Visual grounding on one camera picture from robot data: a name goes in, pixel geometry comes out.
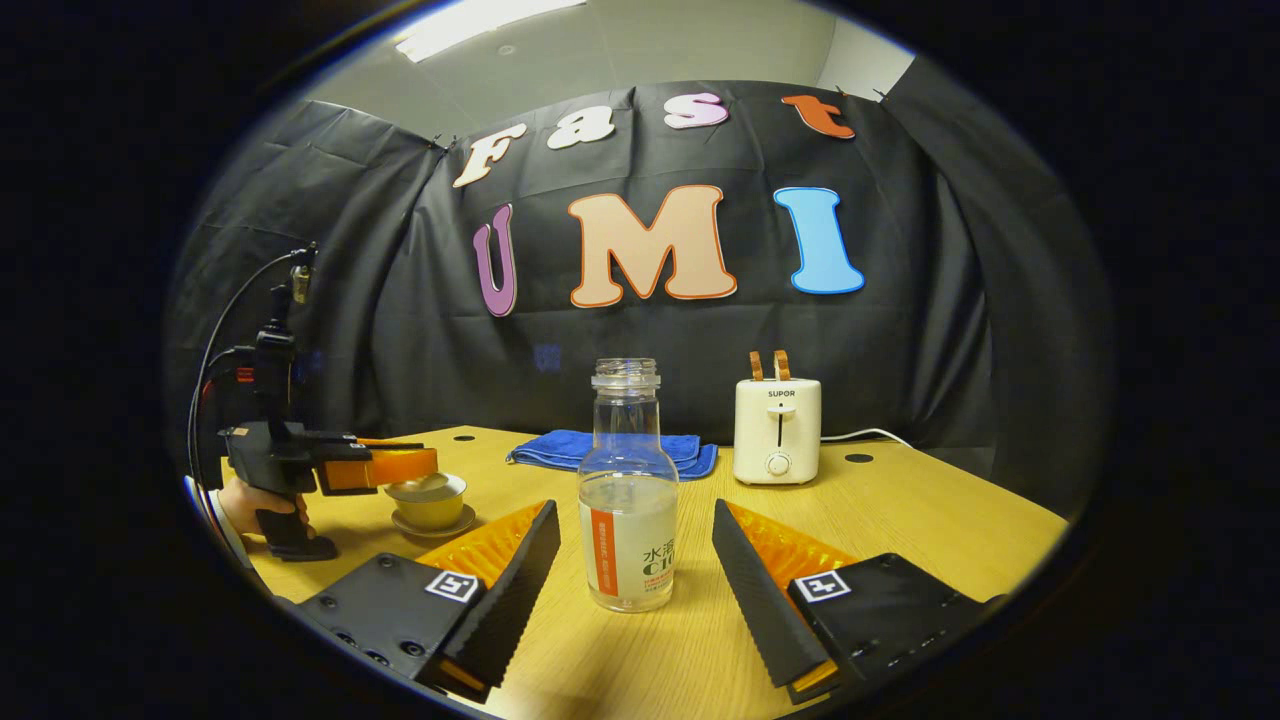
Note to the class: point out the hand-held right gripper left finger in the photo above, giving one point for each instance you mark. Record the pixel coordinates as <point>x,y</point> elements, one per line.
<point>515,595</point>

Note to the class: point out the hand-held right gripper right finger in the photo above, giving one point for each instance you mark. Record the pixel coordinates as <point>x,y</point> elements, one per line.
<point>760,595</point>

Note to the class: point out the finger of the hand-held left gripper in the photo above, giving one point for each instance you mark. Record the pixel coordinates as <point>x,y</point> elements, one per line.
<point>400,467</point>

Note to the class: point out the white teacup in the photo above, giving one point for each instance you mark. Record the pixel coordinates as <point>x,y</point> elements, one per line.
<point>430,515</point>

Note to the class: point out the clear water bottle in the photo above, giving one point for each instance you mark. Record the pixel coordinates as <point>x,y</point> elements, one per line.
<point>628,540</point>

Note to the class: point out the white saucer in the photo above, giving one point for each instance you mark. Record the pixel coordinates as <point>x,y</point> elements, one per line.
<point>457,527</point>

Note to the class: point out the folded blue towel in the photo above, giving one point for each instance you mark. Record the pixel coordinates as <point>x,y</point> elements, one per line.
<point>555,450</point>

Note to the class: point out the cream toaster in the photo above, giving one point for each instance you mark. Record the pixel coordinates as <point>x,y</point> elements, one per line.
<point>777,430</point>

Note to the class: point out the toast slice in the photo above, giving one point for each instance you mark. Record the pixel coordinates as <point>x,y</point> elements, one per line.
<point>756,366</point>
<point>781,365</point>

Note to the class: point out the black backdrop cloth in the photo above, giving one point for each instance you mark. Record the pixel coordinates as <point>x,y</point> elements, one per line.
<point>900,350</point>

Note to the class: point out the ceiling light panel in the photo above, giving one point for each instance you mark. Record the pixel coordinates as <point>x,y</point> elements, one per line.
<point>470,22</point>

